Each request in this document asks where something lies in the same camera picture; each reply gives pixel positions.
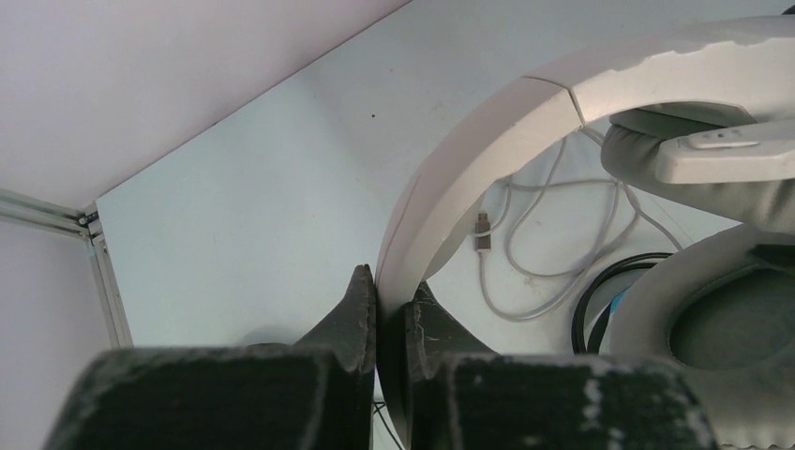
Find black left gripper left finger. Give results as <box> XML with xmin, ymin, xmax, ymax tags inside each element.
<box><xmin>44</xmin><ymin>264</ymin><xmax>376</xmax><ymax>449</ymax></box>

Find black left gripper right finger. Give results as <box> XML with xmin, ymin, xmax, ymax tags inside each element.
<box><xmin>403</xmin><ymin>284</ymin><xmax>717</xmax><ymax>449</ymax></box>

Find black and blue gaming headset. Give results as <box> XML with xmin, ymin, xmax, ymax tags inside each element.
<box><xmin>570</xmin><ymin>252</ymin><xmax>671</xmax><ymax>354</ymax></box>

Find white over-ear headphones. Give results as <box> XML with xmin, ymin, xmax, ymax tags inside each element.
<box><xmin>375</xmin><ymin>13</ymin><xmax>794</xmax><ymax>449</ymax></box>

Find thin black headphone cable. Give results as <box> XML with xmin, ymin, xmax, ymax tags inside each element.
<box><xmin>372</xmin><ymin>400</ymin><xmax>405</xmax><ymax>450</ymax></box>

